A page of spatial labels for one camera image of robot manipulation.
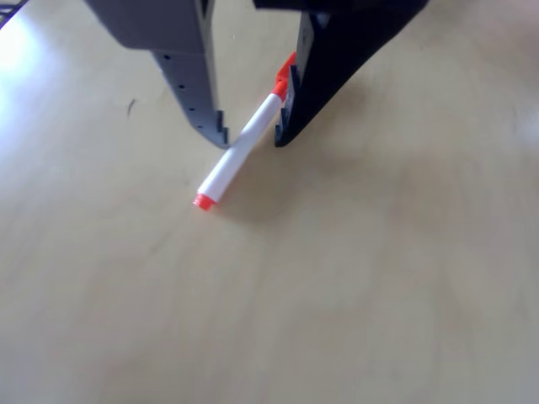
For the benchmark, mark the white pen with red cap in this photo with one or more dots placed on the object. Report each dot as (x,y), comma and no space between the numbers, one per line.
(242,145)

